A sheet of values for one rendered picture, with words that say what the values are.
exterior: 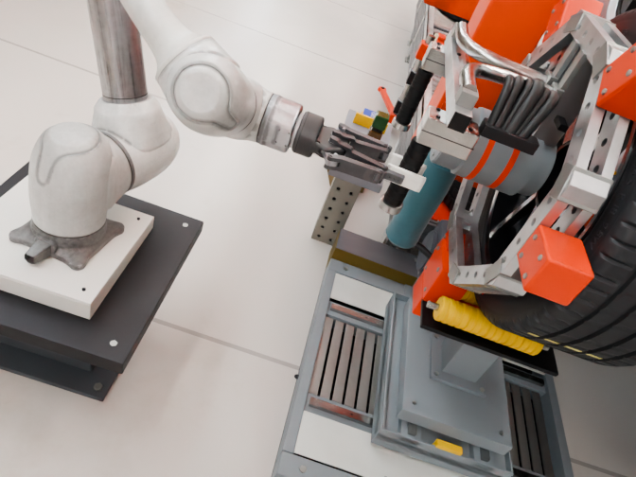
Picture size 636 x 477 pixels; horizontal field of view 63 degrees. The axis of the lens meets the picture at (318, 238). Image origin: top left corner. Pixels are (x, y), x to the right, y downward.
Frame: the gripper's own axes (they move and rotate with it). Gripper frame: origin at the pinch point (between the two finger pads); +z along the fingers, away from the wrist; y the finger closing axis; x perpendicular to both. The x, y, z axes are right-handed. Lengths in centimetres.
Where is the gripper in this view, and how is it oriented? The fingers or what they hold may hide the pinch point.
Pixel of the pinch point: (405, 171)
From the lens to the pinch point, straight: 93.2
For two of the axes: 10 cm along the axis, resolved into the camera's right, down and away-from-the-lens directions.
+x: 3.0, -7.1, -6.3
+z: 9.4, 3.5, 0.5
